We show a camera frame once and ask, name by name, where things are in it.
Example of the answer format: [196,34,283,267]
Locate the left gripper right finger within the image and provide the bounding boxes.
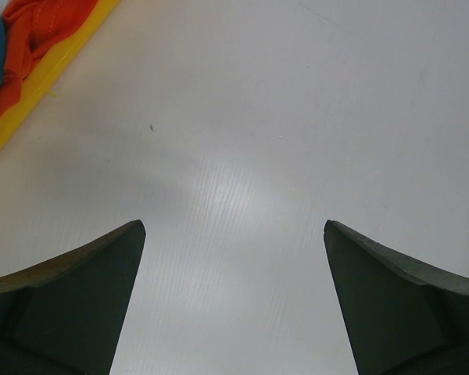
[324,220,469,374]

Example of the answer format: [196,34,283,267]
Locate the red orange t-shirt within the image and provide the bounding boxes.
[0,0,98,116]

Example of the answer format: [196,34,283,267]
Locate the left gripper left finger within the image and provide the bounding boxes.
[0,220,145,374]

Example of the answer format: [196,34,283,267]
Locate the yellow plastic tray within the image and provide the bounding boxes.
[0,0,120,151]

